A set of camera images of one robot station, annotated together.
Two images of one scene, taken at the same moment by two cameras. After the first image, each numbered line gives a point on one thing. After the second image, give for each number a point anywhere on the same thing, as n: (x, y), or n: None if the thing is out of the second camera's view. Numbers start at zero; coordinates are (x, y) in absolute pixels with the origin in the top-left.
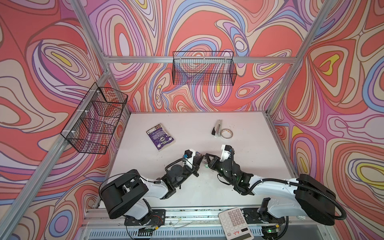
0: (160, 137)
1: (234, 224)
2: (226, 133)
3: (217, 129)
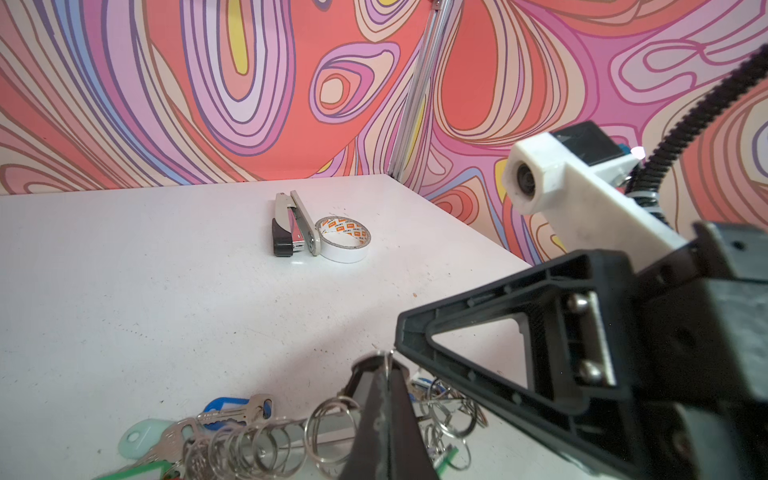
0: None
1: None
2: (342, 239)
3: (292, 228)
